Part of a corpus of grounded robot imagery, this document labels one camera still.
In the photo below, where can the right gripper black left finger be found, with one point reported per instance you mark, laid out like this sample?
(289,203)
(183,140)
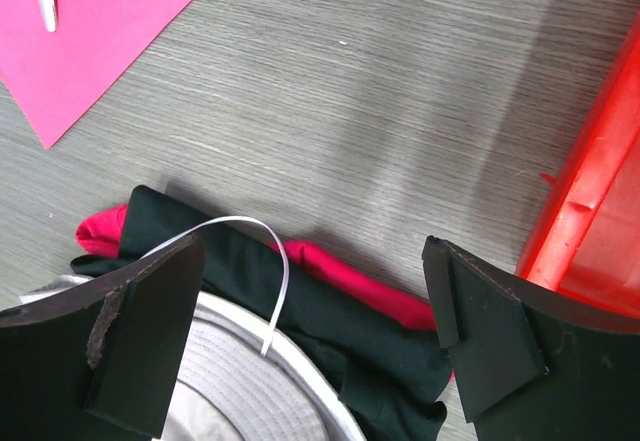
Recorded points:
(99,361)

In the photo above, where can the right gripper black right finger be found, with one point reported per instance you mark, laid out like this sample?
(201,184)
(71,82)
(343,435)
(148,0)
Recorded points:
(531,364)

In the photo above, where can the pink paper napkin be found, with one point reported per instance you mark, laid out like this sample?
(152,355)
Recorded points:
(55,77)

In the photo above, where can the red folded garment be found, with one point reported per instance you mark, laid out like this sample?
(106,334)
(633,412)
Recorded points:
(110,232)

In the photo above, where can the black folded garment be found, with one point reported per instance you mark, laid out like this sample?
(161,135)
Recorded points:
(390,379)

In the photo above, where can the red plastic bin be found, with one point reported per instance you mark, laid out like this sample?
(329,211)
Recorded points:
(585,243)

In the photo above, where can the grey bucket hat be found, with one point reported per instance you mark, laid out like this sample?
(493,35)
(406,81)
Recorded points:
(241,379)

